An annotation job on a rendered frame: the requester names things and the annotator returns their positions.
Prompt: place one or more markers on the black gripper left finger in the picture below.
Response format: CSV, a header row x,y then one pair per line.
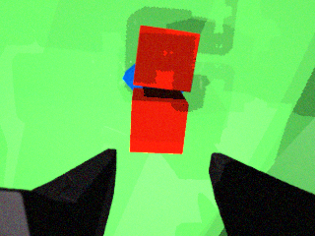
x,y
76,203

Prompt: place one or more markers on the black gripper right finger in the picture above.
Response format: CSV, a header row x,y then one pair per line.
x,y
253,203

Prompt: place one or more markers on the red cube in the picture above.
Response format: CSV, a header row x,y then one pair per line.
x,y
165,58
158,120

